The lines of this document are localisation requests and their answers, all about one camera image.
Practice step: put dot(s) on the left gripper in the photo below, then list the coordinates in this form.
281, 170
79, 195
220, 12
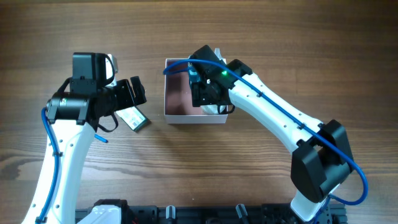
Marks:
137, 90

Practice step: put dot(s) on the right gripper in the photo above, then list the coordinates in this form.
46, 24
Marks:
199, 97

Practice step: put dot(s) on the white cotton bud tub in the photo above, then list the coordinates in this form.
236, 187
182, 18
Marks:
213, 109

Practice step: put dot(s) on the blue mouthwash bottle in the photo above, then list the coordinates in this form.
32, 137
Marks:
193, 75

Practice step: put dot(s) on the white green soap box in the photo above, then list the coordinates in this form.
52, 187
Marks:
134, 118

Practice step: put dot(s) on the clear pump sanitizer bottle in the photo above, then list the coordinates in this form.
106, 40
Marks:
217, 52

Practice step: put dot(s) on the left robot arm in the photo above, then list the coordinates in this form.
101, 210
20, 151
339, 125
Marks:
71, 119

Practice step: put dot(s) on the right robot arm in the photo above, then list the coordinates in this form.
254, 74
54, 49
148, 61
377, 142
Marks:
321, 154

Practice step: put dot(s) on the pink open cardboard box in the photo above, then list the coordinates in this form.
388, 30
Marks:
178, 107

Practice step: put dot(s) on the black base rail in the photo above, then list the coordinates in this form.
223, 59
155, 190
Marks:
265, 214

